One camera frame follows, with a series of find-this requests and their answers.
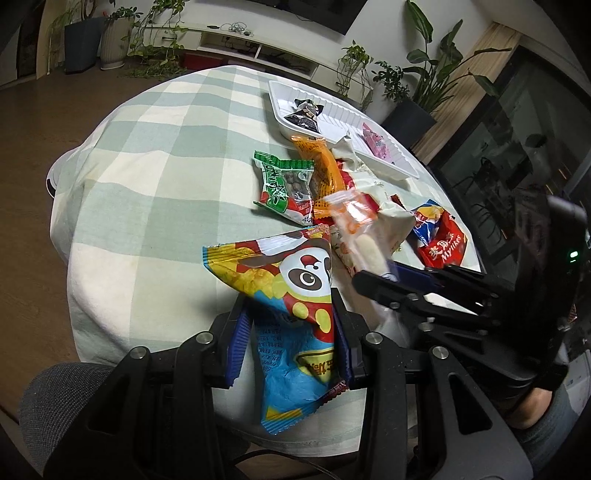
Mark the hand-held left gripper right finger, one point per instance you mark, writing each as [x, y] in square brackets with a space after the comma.
[344, 348]

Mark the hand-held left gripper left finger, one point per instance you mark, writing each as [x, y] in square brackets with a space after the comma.
[238, 344]

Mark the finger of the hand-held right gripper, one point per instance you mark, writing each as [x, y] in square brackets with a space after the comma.
[411, 274]
[392, 293]

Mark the red and blue snack packet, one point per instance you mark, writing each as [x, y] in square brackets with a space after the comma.
[443, 244]

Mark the clear packet of white sticks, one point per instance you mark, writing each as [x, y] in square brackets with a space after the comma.
[364, 244]

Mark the cream white snack packet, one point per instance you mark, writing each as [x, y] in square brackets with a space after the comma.
[392, 221]

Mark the large blue chip bag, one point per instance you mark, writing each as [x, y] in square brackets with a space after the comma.
[295, 277]

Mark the orange snack packet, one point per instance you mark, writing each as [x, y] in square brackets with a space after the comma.
[323, 170]

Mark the green snack packet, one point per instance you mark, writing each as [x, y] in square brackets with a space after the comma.
[281, 184]

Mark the white plastic tray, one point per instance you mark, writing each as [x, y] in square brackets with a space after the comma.
[341, 120]

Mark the person's right forearm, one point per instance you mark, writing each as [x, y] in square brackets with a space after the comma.
[540, 420]

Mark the pink snack packet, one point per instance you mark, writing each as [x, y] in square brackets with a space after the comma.
[378, 143]

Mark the large-leaf plant in dark pot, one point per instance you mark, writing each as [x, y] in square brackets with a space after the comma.
[408, 122]

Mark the green checkered tablecloth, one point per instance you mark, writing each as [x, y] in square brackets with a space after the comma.
[161, 184]

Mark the black snack packet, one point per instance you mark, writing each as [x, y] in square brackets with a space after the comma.
[302, 117]

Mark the grey fabric chair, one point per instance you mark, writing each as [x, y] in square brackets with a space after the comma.
[55, 401]

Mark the bushy plant in white pot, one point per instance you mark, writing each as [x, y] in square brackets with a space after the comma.
[392, 81]

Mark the trailing vine plant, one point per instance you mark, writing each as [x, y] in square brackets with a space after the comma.
[353, 60]

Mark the black television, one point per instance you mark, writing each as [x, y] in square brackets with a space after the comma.
[314, 14]

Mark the red storage box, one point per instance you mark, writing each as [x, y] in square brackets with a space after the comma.
[201, 60]

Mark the white television cabinet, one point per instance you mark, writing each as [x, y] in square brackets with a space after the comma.
[231, 41]

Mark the vine plant in ribbed pot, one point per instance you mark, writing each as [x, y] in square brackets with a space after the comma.
[115, 46]

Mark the tall plant in grey planter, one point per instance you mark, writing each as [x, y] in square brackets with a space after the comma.
[83, 46]

